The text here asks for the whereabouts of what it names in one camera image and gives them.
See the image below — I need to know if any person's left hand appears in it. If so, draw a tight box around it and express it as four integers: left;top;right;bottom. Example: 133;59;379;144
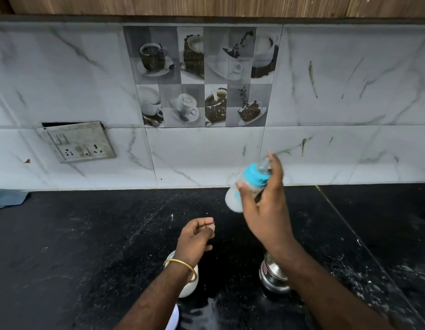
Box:
176;217;216;264

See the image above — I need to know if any person's right hand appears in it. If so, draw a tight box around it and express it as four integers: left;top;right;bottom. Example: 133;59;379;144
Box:
235;151;297;254

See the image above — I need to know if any baby bottle with blue cap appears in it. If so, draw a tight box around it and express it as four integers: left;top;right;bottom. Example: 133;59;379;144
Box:
225;157;272;213

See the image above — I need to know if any person's left forearm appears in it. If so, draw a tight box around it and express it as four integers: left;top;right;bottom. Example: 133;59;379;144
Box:
114;261;199;330

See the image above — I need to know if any person's right forearm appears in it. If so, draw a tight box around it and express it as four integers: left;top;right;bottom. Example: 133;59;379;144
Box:
267;239;396;330

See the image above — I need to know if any gold bangle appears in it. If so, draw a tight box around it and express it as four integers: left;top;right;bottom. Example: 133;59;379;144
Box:
163;258;199;283

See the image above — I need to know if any white cup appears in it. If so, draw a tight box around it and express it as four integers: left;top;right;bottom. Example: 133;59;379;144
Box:
165;250;199;299

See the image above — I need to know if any steel flask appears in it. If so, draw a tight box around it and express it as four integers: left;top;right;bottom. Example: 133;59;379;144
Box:
259;249;293;294

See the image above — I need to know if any white container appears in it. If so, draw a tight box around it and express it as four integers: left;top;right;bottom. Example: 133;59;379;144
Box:
165;304;181;330

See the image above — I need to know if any coffee print decorative tile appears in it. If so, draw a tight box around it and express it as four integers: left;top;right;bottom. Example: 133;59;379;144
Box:
123;25;283;129

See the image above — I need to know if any wooden cabinet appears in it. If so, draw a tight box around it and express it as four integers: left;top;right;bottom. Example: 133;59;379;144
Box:
0;0;425;19

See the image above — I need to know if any blue-grey cloth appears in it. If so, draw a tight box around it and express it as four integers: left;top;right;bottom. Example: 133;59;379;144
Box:
0;189;30;209

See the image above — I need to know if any grey wall switch socket plate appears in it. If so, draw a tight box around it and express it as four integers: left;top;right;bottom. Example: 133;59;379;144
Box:
42;121;117;164

